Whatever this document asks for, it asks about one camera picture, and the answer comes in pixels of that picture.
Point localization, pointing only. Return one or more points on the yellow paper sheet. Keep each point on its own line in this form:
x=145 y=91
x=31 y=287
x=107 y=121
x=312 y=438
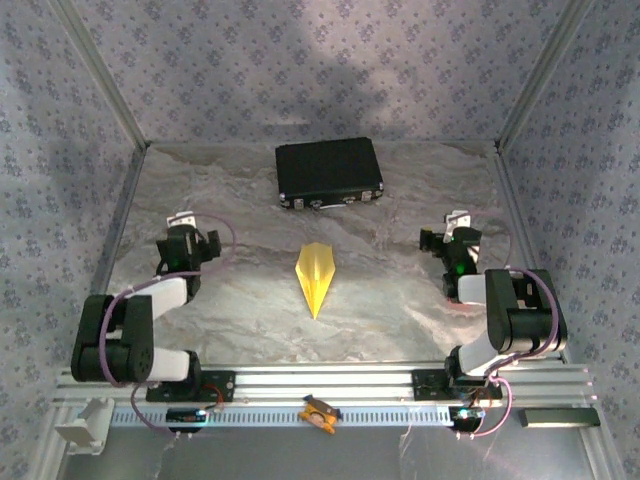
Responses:
x=315 y=275

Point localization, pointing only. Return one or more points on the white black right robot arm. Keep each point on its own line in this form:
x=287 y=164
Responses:
x=472 y=289

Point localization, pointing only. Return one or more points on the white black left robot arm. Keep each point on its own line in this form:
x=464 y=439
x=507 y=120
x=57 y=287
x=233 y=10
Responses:
x=160 y=295

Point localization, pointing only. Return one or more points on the black hard case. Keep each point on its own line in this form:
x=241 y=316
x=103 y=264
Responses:
x=325 y=167

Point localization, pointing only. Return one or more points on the yellow orange connector clip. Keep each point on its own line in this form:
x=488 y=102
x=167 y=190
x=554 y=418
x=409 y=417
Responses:
x=317 y=417

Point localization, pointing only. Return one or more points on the aluminium side rail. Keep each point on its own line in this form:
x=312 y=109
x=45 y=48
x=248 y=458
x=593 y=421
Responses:
x=523 y=225
x=114 y=250

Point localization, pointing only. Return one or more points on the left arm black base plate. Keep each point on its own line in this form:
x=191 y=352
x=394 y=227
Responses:
x=226 y=387

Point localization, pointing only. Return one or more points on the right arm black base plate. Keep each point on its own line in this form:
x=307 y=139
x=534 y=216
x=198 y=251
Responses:
x=422 y=385

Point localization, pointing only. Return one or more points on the long aluminium base rail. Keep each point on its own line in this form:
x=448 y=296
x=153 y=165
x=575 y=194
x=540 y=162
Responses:
x=320 y=382

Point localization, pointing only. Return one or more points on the aluminium frame post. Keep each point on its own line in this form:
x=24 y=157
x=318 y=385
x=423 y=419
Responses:
x=102 y=75
x=543 y=75

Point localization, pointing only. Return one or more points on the white plastic bracket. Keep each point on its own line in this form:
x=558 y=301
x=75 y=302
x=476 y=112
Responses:
x=85 y=425

